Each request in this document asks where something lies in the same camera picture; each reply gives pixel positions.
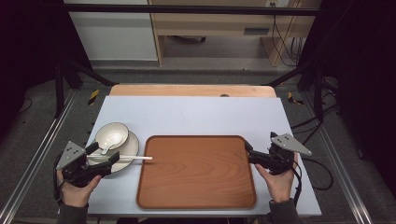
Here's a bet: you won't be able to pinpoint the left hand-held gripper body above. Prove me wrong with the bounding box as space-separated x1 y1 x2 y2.
55 140 105 189

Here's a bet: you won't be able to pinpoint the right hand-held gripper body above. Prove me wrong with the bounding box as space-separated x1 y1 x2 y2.
264 131 313 175

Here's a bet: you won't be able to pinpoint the white chopsticks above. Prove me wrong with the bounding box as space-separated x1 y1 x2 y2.
87 154 154 161

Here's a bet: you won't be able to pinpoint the person's right hand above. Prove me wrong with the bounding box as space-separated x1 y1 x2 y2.
254 152 300 204

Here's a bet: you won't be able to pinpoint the person's left hand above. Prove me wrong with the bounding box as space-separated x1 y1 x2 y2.
56 170 103 208

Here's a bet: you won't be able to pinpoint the white soup spoon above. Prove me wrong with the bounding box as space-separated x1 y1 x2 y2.
100 136 124 156

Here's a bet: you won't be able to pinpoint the white round plate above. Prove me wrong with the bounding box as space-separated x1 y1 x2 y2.
88 130 140 175

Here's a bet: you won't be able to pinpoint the white bowl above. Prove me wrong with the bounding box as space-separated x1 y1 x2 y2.
94 121 130 151

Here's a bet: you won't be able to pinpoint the black yellow floor tape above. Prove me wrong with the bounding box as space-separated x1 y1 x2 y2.
287 91 305 105
87 89 101 106

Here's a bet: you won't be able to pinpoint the brown wooden tray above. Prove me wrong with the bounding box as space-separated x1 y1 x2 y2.
135 134 258 210

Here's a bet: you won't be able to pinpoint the black metal stand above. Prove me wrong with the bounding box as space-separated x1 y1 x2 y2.
264 60 326 123
53 52 117 119

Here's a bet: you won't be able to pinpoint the white cabinet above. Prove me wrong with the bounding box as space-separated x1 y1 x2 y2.
63 0 159 62

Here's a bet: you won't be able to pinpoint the black curtain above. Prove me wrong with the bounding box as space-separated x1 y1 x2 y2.
0 0 94 138
298 0 396 190

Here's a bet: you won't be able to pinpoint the light wooden desk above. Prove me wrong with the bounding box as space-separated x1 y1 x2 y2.
148 0 322 67

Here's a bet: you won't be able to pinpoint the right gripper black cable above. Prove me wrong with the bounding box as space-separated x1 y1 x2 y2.
291 160 304 208

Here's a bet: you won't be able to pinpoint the aluminium floor rail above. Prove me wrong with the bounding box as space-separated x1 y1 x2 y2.
0 89 79 219
302 92 375 224

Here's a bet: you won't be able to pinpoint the black floor cable loop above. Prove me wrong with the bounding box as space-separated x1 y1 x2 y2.
302 157 334 191

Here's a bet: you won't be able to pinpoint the hanging black cables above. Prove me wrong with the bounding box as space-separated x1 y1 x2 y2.
271 14 307 67

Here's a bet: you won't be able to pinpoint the black horizontal frame bar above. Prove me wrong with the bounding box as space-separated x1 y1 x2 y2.
64 3 323 17

